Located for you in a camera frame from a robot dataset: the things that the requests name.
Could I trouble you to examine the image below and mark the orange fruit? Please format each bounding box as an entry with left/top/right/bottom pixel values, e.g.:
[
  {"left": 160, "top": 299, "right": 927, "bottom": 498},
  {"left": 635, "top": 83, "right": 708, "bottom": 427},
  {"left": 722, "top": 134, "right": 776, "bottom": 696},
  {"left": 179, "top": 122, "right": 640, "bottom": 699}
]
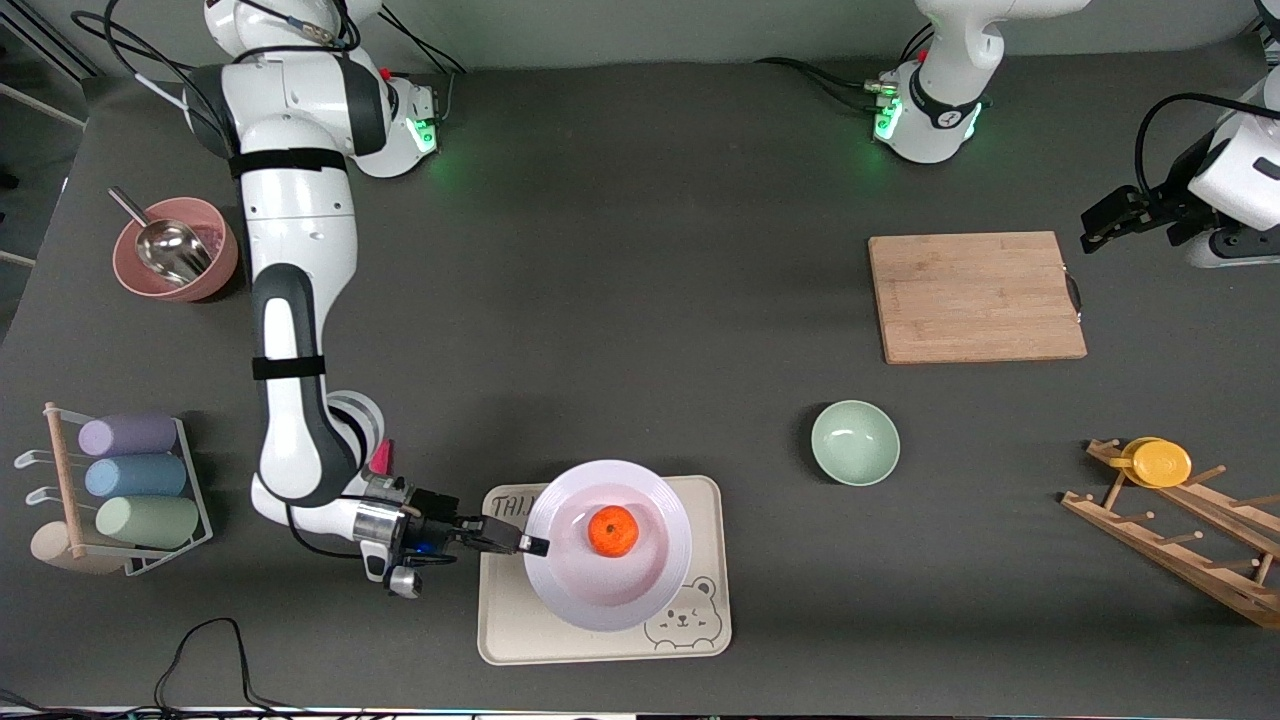
[{"left": 588, "top": 505, "right": 640, "bottom": 558}]

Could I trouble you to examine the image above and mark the white round plate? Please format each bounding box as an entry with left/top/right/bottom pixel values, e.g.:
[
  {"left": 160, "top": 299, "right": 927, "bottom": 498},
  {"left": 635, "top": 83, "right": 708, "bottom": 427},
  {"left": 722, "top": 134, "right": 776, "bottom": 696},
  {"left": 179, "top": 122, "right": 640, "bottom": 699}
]
[{"left": 523, "top": 459, "right": 693, "bottom": 633}]

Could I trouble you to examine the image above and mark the beige bear print tray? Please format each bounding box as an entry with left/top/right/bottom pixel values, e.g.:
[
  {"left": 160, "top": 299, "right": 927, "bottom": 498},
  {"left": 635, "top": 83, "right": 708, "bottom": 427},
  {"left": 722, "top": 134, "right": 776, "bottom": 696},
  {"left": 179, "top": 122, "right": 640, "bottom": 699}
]
[{"left": 477, "top": 474, "right": 733, "bottom": 666}]

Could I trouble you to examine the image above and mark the wooden cutting board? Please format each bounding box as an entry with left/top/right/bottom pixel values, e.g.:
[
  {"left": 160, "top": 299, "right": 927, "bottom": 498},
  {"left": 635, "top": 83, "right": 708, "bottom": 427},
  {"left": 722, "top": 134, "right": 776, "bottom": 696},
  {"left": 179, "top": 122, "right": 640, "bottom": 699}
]
[{"left": 868, "top": 231, "right": 1088, "bottom": 365}]

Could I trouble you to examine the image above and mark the yellow cup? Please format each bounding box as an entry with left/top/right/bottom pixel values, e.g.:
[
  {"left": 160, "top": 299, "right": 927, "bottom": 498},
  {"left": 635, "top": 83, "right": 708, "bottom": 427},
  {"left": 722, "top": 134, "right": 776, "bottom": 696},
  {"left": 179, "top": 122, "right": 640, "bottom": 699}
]
[{"left": 1108, "top": 437, "right": 1193, "bottom": 489}]

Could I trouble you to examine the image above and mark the green cup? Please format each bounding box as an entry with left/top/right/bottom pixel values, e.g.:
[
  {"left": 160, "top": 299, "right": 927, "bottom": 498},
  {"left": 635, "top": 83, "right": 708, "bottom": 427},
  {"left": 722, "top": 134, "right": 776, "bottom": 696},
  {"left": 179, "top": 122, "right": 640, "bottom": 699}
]
[{"left": 95, "top": 495, "right": 201, "bottom": 550}]

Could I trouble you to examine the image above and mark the blue cup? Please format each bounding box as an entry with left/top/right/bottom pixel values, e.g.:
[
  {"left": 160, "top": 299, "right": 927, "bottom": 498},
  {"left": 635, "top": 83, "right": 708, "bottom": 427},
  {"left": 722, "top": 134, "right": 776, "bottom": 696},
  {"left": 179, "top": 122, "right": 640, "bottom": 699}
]
[{"left": 84, "top": 454, "right": 188, "bottom": 499}]

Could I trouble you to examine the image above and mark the purple cup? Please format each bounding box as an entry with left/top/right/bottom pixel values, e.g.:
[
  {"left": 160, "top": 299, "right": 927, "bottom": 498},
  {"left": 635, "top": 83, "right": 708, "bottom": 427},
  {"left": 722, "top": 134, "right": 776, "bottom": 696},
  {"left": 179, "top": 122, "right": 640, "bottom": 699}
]
[{"left": 78, "top": 413, "right": 179, "bottom": 458}]

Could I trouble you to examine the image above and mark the wooden peg drying rack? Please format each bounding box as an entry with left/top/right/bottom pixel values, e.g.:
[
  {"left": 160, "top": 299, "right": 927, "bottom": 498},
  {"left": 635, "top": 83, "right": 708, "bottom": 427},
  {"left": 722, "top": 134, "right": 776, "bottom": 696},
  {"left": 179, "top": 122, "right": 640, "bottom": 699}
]
[{"left": 1060, "top": 437, "right": 1280, "bottom": 631}]

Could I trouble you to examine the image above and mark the pale green bowl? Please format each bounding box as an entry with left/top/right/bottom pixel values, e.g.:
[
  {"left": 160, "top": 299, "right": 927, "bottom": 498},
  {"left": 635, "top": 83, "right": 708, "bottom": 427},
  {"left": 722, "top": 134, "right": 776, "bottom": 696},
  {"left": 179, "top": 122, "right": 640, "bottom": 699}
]
[{"left": 810, "top": 399, "right": 901, "bottom": 488}]

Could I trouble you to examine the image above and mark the pink bowl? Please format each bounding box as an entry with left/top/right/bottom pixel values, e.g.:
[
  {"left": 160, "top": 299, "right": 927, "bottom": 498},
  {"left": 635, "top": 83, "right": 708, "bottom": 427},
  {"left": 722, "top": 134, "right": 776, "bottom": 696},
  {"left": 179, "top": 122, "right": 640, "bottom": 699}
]
[{"left": 113, "top": 196, "right": 240, "bottom": 303}]

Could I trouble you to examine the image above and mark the metal scoop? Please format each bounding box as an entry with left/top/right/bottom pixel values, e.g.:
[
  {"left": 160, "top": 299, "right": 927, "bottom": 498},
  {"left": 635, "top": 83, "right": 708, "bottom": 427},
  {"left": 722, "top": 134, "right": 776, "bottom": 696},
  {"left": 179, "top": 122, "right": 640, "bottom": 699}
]
[{"left": 108, "top": 186, "right": 214, "bottom": 286}]

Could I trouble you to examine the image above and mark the beige cup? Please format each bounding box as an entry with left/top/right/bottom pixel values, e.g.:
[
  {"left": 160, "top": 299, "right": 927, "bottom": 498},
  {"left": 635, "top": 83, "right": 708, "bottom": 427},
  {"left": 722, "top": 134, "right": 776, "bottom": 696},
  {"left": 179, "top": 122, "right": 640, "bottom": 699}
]
[{"left": 30, "top": 520, "right": 126, "bottom": 576}]

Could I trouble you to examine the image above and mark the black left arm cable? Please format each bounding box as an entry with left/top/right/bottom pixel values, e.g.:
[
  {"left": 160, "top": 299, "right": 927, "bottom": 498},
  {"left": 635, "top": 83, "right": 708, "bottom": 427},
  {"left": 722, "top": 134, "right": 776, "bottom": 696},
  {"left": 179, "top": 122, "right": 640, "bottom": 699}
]
[{"left": 1135, "top": 92, "right": 1280, "bottom": 201}]

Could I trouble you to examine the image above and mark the black cable loop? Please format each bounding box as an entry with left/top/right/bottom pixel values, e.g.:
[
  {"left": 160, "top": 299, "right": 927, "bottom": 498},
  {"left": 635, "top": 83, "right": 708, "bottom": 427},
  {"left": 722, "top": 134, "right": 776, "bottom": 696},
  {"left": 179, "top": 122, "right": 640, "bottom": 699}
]
[{"left": 155, "top": 617, "right": 301, "bottom": 713}]

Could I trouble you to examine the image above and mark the black left base cable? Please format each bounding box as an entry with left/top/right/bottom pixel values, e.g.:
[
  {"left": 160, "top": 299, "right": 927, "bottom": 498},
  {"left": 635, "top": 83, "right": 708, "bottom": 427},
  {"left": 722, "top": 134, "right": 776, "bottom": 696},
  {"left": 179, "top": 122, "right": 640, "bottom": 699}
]
[
  {"left": 800, "top": 66, "right": 893, "bottom": 113},
  {"left": 753, "top": 55, "right": 881, "bottom": 93}
]

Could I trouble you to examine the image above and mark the black base cable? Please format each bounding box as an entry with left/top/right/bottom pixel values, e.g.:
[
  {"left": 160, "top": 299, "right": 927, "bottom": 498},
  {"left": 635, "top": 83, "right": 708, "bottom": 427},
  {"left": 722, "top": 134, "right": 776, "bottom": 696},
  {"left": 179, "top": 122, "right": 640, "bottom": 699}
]
[
  {"left": 800, "top": 66, "right": 893, "bottom": 113},
  {"left": 753, "top": 55, "right": 881, "bottom": 93},
  {"left": 380, "top": 5, "right": 469, "bottom": 77}
]

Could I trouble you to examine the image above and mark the white wire cup rack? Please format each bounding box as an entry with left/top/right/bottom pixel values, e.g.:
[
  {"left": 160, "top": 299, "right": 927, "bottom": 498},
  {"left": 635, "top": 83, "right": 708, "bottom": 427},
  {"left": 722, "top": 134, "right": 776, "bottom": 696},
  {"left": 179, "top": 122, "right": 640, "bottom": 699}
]
[{"left": 14, "top": 402, "right": 215, "bottom": 578}]

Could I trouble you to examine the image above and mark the black right base cable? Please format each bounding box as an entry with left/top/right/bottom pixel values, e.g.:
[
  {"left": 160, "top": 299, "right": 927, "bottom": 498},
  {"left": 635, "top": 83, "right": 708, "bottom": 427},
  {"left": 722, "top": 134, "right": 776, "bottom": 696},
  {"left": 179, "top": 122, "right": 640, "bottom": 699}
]
[{"left": 380, "top": 5, "right": 469, "bottom": 77}]

